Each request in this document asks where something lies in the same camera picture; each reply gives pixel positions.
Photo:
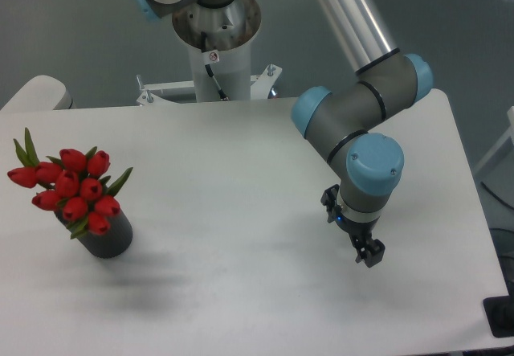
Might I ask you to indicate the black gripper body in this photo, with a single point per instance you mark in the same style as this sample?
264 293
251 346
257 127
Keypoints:
358 225

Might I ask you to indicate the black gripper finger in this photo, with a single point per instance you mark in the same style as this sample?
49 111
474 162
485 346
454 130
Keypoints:
359 243
374 252

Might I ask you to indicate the red tulip bouquet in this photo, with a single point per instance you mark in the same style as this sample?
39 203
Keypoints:
76 186

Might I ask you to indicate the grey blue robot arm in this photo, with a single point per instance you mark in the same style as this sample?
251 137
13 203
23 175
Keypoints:
340 127

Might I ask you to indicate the dark grey ribbed vase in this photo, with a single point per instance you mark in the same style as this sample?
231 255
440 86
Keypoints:
112 243

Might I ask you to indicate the black table clamp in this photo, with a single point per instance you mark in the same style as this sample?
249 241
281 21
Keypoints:
499 312

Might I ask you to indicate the white furniture leg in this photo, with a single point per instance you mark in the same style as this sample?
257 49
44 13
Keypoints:
499 150

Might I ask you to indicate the white chair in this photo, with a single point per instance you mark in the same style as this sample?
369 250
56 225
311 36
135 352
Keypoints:
41 93

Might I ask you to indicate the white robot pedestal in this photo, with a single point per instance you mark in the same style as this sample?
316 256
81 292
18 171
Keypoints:
218 42

